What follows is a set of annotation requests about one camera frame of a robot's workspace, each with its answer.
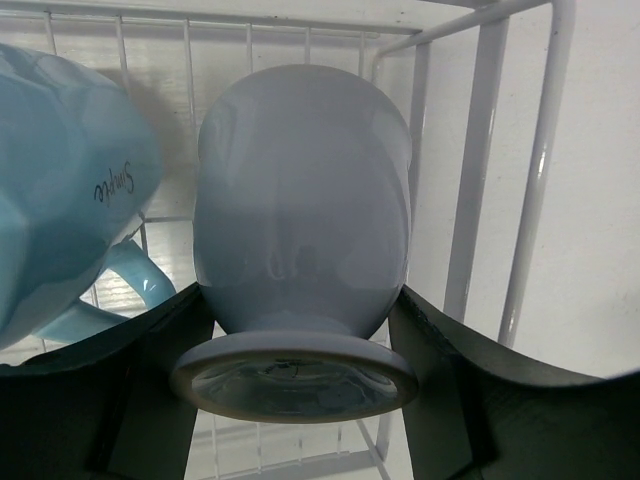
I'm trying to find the faceted light blue mug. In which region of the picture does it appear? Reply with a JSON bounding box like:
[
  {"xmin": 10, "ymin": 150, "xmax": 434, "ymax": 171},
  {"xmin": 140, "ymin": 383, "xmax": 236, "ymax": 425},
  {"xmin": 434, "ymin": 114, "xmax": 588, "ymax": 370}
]
[{"xmin": 1, "ymin": 45, "xmax": 175, "ymax": 347}]

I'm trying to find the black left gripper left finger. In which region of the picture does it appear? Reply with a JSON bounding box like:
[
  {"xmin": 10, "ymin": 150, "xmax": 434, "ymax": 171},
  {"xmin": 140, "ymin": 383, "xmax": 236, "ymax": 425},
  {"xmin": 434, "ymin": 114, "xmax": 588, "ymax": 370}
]
[{"xmin": 1, "ymin": 285, "xmax": 214, "ymax": 479}]

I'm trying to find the grey footed mug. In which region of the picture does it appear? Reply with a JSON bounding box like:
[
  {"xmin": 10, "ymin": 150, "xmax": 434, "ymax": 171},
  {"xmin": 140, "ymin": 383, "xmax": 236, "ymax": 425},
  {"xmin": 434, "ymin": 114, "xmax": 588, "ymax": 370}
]
[{"xmin": 170, "ymin": 64, "xmax": 418, "ymax": 424}]

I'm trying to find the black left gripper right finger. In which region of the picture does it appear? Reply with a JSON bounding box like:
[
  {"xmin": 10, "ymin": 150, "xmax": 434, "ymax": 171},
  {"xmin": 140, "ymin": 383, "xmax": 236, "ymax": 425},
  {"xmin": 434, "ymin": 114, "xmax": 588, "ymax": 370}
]
[{"xmin": 389, "ymin": 288, "xmax": 639, "ymax": 479}]

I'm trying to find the white wire dish rack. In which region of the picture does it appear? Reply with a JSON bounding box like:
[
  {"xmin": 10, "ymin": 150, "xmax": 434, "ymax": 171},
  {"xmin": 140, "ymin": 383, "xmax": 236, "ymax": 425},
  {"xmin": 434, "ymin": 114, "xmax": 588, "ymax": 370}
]
[{"xmin": 1, "ymin": 1, "xmax": 555, "ymax": 479}]

